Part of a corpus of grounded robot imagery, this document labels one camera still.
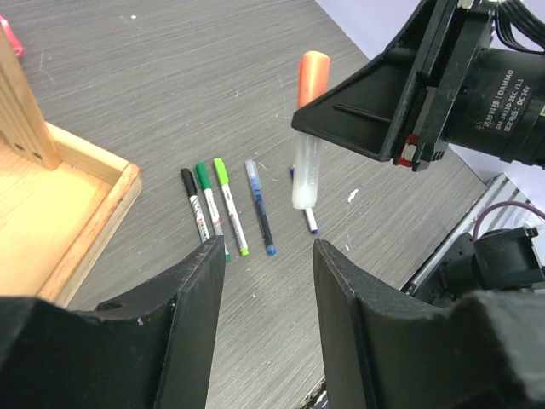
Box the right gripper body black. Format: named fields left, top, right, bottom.
left=384, top=1, right=497, bottom=172

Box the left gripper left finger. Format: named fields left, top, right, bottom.
left=1, top=236, right=226, bottom=408

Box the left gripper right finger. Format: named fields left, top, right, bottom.
left=313, top=239, right=544, bottom=408

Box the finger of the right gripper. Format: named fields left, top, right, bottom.
left=291, top=1, right=430, bottom=161

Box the grey pencil orange tip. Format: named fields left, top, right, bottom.
left=292, top=132, right=322, bottom=210

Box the short white pen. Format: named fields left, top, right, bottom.
left=290, top=165, right=318, bottom=234

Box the white pen black tip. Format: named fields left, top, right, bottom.
left=189, top=195, right=210, bottom=243

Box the long white green pen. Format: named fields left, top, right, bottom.
left=204, top=187, right=224, bottom=236

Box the blue pen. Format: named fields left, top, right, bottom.
left=252, top=188, right=276, bottom=256

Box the light green pen cap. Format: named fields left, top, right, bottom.
left=213, top=158, right=229, bottom=186

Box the white pen green tip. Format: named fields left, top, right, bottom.
left=221, top=184, right=250, bottom=256

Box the black pen cap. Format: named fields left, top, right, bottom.
left=181, top=168, right=198, bottom=198

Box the clear pen cap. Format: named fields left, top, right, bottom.
left=245, top=160, right=261, bottom=191

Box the dark green pen cap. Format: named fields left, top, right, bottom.
left=195, top=162, right=211, bottom=191

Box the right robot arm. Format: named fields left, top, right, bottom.
left=291, top=1, right=544, bottom=210

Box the wooden clothes rack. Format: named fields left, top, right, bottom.
left=1, top=34, right=142, bottom=307

